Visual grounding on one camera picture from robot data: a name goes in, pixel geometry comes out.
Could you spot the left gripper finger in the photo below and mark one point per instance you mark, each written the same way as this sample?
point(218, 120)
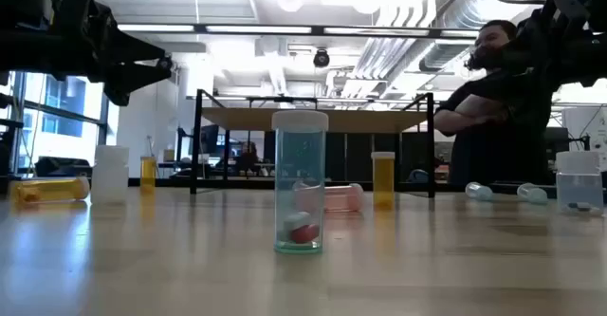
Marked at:
point(128, 79)
point(133, 50)

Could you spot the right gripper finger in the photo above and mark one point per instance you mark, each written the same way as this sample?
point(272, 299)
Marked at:
point(528, 45)
point(512, 64)

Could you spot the white opaque pill bottle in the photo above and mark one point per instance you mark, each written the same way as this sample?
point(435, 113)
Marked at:
point(110, 173)

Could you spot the slim amber pill bottle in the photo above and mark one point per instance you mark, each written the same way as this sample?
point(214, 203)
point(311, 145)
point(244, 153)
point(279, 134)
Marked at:
point(148, 173)

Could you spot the small teal pill bottle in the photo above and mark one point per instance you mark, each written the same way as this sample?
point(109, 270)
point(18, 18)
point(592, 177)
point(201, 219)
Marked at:
point(479, 191)
point(532, 194)

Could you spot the long amber pill bottle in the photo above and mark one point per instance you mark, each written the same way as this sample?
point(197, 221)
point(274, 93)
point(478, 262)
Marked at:
point(52, 190)

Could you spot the large clear bottle white cap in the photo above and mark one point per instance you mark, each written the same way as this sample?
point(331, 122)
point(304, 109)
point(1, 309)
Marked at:
point(579, 183)

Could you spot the amber bottle white cap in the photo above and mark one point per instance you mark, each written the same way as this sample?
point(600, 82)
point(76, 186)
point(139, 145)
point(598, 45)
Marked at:
point(383, 178)

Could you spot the tall teal pill bottle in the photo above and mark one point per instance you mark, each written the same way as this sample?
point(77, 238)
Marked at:
point(299, 164)

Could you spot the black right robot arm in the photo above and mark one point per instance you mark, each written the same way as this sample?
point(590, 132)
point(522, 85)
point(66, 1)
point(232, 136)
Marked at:
point(595, 55)

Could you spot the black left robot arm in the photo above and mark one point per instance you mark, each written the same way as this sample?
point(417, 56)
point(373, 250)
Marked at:
point(23, 41)

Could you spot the black ceiling spotlight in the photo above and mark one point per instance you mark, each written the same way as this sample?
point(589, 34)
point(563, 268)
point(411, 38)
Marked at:
point(321, 59)
point(165, 62)

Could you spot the cardboard box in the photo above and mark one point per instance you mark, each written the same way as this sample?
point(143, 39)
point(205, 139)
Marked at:
point(169, 155)

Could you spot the white poster board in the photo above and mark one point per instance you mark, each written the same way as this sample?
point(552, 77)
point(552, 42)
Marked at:
point(588, 126)

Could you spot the black computer monitor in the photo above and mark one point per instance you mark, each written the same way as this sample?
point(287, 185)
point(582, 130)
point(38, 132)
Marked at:
point(559, 140)

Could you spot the dark monitor blue screen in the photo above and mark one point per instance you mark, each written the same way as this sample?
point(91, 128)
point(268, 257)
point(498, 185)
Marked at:
point(209, 139)

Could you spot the person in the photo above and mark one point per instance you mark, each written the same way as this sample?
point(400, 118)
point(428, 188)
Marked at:
point(474, 159)
point(246, 158)

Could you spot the black sofa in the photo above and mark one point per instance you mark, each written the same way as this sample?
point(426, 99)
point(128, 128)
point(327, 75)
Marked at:
point(61, 166)

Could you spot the long ceiling light strip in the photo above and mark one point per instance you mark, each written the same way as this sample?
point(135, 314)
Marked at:
point(258, 29)

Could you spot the blue rounded chair back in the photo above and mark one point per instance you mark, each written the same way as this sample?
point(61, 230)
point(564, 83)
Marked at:
point(418, 176)

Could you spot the long pink pill bottle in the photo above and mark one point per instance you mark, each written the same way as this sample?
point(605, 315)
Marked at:
point(343, 198)

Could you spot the silver ventilation duct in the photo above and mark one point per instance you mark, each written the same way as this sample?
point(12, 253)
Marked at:
point(469, 7)

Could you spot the black table frame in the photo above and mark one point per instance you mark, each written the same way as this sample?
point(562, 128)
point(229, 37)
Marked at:
point(237, 183)

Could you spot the wooden shelf black metal frame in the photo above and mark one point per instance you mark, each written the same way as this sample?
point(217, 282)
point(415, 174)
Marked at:
point(313, 119)

